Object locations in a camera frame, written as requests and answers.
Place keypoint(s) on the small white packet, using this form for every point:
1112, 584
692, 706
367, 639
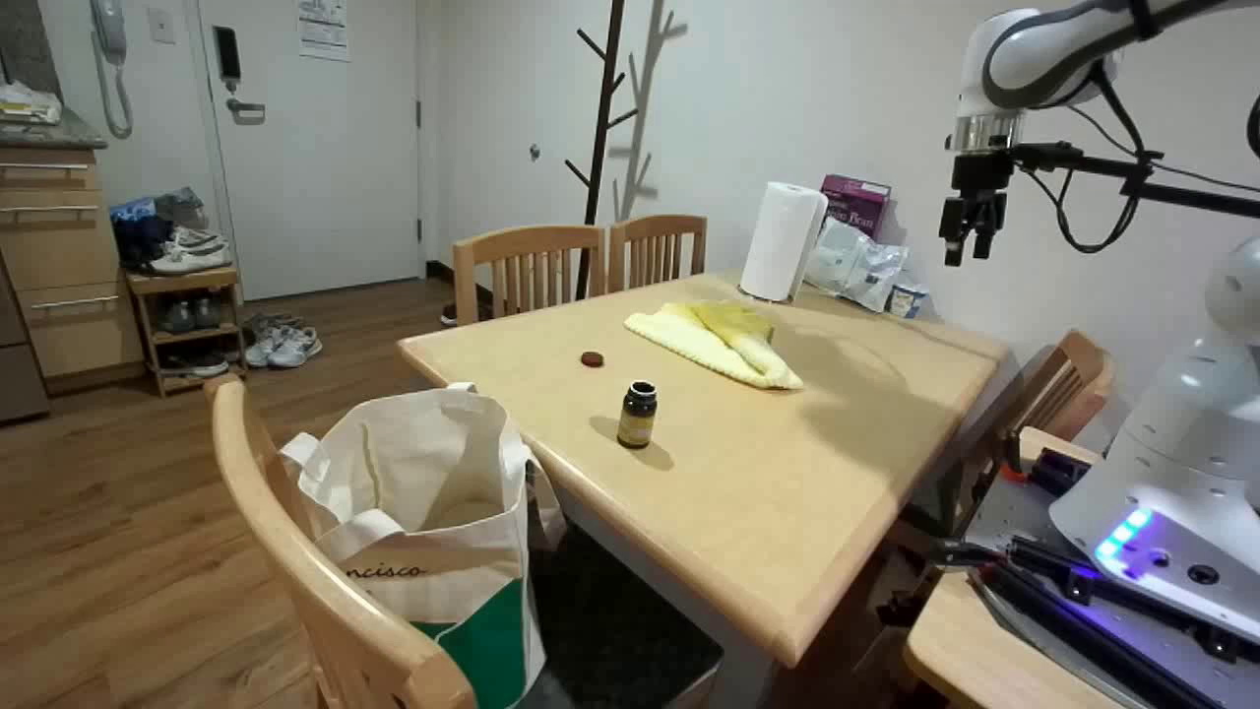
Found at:
907, 301

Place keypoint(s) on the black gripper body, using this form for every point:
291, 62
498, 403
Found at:
973, 181

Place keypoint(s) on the light wooden cabinet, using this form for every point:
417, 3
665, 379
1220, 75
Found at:
63, 263

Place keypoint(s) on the wooden slat-back chair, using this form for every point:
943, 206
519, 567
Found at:
524, 268
654, 248

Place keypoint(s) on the small dark bottle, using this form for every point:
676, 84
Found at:
638, 414

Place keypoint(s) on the black tree coat rack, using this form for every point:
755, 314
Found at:
603, 133

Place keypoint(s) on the white grey sneaker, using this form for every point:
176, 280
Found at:
300, 344
270, 351

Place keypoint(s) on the dark blue bag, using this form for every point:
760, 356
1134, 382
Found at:
140, 231

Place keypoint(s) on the white paper towel roll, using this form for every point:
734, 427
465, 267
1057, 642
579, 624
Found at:
783, 242

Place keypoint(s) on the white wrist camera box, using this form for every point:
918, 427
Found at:
984, 137

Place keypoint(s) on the white and green tote bag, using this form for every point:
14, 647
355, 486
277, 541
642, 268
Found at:
419, 515

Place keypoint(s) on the wooden chair holding tote bag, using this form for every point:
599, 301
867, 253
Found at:
300, 566

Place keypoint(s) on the white light switch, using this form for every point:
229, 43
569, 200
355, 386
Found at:
159, 25

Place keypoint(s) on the small wooden robot stand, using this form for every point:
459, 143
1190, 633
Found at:
970, 655

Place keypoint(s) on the paper notice on door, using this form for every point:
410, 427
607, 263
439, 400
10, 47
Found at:
326, 25

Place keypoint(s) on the clear plastic bag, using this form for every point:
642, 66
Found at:
851, 268

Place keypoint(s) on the wooden chair beside robot stand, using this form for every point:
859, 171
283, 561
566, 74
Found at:
1048, 386

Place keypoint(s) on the yellow towel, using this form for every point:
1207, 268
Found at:
713, 336

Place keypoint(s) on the black camera boom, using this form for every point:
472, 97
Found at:
1182, 194

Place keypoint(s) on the small brown bottle cap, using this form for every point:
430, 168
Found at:
592, 356

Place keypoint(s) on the purple box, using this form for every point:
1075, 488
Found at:
858, 200

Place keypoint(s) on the wooden shoe rack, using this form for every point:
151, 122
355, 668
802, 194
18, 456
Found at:
182, 280

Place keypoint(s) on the white wall phone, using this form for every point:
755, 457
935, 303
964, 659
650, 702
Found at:
107, 33

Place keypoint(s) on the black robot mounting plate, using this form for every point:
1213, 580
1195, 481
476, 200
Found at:
1089, 633

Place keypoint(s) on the white door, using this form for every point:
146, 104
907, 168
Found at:
327, 171

